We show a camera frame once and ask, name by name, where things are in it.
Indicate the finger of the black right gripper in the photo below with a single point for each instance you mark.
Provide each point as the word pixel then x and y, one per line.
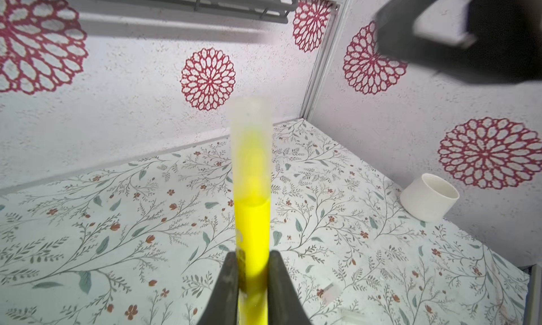
pixel 472 41

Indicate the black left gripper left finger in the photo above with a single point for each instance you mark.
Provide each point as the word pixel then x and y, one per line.
pixel 222 307

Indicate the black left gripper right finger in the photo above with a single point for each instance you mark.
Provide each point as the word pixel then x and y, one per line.
pixel 284 306

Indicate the yellow highlighter pen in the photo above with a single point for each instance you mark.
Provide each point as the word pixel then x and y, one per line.
pixel 253 249

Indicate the clear pen cap on table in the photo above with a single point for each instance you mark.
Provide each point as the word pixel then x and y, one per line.
pixel 330 293

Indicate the white mug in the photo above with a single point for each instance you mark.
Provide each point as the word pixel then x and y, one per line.
pixel 428 198

